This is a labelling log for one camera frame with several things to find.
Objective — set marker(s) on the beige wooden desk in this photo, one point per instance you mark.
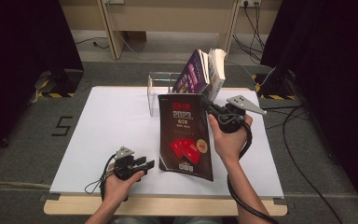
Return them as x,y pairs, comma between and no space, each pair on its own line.
167,15

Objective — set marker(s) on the white wall socket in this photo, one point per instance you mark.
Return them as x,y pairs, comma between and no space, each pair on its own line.
251,2

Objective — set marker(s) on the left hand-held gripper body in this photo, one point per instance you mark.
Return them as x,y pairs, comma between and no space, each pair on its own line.
125,169

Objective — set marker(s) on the purple magazine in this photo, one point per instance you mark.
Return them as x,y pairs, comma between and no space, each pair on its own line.
189,76
205,71

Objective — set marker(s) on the black curtain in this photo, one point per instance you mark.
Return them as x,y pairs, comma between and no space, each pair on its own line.
338,77
12,62

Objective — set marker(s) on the clear acrylic book organizer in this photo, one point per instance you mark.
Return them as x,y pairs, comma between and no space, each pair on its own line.
154,102

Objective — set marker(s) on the black stand base hazard tape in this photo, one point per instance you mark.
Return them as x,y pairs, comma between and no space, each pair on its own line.
65,82
276,84

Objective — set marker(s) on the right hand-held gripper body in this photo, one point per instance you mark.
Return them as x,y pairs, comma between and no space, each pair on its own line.
231,119

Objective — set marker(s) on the white board sheet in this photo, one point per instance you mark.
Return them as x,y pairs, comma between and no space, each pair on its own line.
105,130

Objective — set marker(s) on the person's right hand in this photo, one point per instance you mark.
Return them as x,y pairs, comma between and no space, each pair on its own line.
231,144

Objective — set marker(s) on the dark brown magazine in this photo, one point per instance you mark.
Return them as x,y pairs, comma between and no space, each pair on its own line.
183,124

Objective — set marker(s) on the person's left hand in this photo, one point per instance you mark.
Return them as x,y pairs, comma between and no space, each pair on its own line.
118,191

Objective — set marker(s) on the white book with picture grid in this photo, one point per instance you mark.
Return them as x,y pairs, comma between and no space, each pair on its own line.
217,68

